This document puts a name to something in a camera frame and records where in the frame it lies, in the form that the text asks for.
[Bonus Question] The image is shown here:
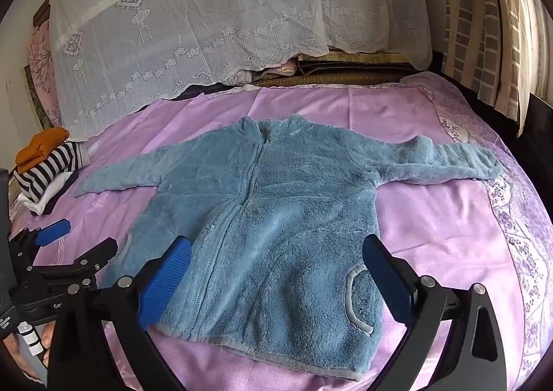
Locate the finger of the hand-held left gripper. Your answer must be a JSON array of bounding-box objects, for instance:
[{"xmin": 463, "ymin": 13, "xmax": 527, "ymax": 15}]
[
  {"xmin": 24, "ymin": 237, "xmax": 119, "ymax": 292},
  {"xmin": 9, "ymin": 218, "xmax": 72, "ymax": 264}
]

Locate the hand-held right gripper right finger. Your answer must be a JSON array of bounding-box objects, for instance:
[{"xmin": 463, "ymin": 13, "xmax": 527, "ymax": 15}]
[{"xmin": 361, "ymin": 234, "xmax": 507, "ymax": 391}]

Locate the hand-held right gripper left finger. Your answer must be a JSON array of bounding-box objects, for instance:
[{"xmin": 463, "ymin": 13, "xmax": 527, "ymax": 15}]
[{"xmin": 47, "ymin": 236, "xmax": 193, "ymax": 391}]

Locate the grey-blue fluffy towel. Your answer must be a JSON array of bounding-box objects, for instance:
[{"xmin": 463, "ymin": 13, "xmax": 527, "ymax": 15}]
[{"xmin": 74, "ymin": 114, "xmax": 504, "ymax": 383}]

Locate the person's left hand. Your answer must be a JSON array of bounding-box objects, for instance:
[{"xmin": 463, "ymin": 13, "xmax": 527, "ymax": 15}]
[{"xmin": 0, "ymin": 322, "xmax": 53, "ymax": 381}]

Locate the white folded garment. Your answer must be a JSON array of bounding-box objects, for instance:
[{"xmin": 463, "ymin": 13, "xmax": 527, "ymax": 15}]
[{"xmin": 15, "ymin": 171, "xmax": 81, "ymax": 217}]

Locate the pink bed sheet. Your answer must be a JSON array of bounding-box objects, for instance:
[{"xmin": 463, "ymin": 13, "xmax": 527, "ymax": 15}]
[{"xmin": 11, "ymin": 82, "xmax": 525, "ymax": 391}]

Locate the black white striped garment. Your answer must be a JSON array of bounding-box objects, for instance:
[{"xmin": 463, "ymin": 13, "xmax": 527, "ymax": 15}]
[{"xmin": 13, "ymin": 141, "xmax": 91, "ymax": 202}]

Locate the orange folded garment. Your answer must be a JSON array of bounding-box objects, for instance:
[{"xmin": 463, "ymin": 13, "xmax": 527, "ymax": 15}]
[{"xmin": 16, "ymin": 127, "xmax": 71, "ymax": 172}]

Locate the purple floral bedspread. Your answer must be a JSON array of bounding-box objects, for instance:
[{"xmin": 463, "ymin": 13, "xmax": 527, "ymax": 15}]
[{"xmin": 400, "ymin": 70, "xmax": 553, "ymax": 385}]

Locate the pink floral blanket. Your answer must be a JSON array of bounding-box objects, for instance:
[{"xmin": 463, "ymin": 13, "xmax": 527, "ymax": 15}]
[{"xmin": 27, "ymin": 20, "xmax": 63, "ymax": 128}]

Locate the stack of folded bedding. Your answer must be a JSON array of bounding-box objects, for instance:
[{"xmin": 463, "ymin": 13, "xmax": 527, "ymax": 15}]
[{"xmin": 225, "ymin": 46, "xmax": 426, "ymax": 85}]

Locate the white lace cloth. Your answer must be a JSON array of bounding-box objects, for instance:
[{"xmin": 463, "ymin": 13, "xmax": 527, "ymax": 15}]
[{"xmin": 48, "ymin": 0, "xmax": 433, "ymax": 141}]

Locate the brick pattern curtain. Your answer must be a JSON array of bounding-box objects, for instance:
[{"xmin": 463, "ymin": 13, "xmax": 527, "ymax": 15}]
[{"xmin": 438, "ymin": 0, "xmax": 545, "ymax": 137}]

